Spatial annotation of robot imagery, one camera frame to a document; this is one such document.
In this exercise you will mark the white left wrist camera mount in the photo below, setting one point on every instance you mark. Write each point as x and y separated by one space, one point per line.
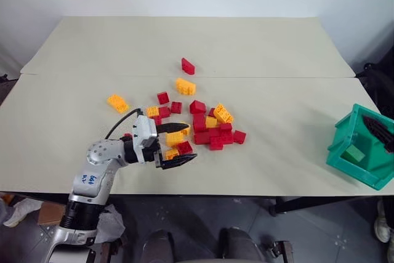
144 127

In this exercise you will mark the green toy block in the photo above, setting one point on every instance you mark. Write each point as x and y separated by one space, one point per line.
354 154

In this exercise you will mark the brown cardboard box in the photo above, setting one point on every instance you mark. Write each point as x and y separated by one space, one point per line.
50 213

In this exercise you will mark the metal caster base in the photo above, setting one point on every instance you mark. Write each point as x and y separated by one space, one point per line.
280 250

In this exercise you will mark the black bag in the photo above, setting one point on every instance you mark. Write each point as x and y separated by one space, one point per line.
380 90

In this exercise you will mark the white plastic bag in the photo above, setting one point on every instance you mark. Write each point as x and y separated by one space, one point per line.
111 223

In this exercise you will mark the red toy block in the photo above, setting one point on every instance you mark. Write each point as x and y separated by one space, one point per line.
126 135
157 120
226 127
226 137
164 112
163 97
211 112
184 147
239 137
199 122
201 137
214 132
176 107
188 66
197 106
216 143

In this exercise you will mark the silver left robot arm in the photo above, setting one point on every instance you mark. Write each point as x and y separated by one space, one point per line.
101 155

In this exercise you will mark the yellow toy block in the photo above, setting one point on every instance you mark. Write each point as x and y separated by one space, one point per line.
118 103
173 139
170 153
185 86
152 111
223 113
211 122
186 131

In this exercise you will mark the white crumpled cloth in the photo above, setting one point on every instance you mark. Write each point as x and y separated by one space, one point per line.
21 210

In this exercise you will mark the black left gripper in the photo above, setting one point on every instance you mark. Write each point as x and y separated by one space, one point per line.
151 156

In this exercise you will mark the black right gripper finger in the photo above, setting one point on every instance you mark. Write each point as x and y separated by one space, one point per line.
378 130

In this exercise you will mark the white shoe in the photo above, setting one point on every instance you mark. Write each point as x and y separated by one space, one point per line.
382 224

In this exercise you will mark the teal plastic bin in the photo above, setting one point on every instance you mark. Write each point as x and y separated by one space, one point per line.
348 139

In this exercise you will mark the dark rounded shape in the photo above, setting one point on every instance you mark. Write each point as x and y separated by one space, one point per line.
240 246
158 246

